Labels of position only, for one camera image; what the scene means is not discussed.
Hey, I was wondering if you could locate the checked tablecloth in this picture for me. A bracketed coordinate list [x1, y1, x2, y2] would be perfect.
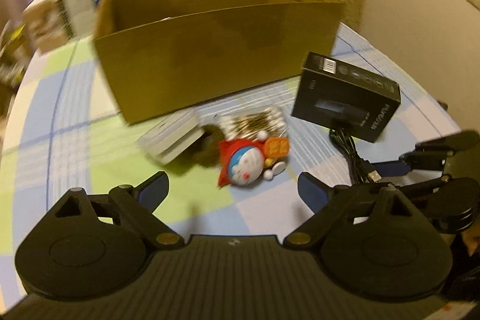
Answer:
[1, 26, 459, 310]

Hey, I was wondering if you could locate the cotton swab bag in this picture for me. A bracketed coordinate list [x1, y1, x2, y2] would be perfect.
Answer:
[216, 106, 288, 140]

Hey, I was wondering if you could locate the white square night light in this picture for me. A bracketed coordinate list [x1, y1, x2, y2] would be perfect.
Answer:
[137, 109, 204, 166]

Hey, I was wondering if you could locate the black product box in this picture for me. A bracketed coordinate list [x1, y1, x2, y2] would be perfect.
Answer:
[291, 52, 401, 143]

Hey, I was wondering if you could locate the Doraemon toy figure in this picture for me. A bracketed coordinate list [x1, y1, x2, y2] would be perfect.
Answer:
[217, 131, 290, 188]

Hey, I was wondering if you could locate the brown cardboard box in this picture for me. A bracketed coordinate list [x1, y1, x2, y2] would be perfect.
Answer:
[92, 0, 344, 124]

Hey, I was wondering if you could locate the brown hair tie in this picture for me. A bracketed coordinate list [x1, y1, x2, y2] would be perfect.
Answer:
[193, 124, 226, 169]

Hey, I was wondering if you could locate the white appliance box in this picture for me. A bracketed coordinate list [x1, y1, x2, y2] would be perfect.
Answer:
[22, 0, 96, 53]

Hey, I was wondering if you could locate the black USB cable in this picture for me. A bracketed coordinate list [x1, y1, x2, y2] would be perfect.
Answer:
[328, 120, 383, 186]

